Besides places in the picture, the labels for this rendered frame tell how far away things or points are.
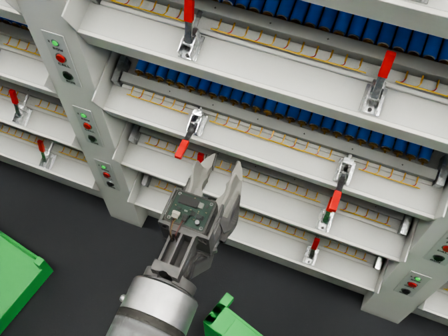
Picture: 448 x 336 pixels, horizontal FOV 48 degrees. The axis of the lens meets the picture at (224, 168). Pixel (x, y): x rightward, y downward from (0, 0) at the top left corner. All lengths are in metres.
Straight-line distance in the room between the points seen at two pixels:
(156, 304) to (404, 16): 0.43
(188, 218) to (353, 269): 0.63
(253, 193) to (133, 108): 0.30
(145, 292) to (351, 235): 0.52
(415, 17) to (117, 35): 0.42
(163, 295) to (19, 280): 0.84
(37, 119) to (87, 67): 0.36
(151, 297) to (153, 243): 0.76
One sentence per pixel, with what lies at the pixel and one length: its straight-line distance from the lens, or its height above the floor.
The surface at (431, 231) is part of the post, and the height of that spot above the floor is 0.49.
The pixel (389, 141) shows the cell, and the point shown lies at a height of 0.58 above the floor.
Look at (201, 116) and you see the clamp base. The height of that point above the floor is 0.56.
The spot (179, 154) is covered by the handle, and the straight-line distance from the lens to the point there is 0.85.
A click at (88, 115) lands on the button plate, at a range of 1.01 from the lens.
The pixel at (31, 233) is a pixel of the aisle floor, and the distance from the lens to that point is 1.48.
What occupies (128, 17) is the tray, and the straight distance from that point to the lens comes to 0.81.
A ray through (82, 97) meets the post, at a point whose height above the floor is 0.54.
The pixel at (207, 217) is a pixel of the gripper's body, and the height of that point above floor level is 0.68.
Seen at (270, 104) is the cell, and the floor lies 0.58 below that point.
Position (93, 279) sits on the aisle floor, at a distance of 1.38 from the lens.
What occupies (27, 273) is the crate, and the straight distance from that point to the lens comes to 1.43.
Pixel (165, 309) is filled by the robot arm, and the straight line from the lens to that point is 0.63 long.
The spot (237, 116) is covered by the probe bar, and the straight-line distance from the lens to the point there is 0.87.
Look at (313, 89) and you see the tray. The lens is 0.72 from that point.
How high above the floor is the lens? 1.27
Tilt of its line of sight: 59 degrees down
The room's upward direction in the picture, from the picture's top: straight up
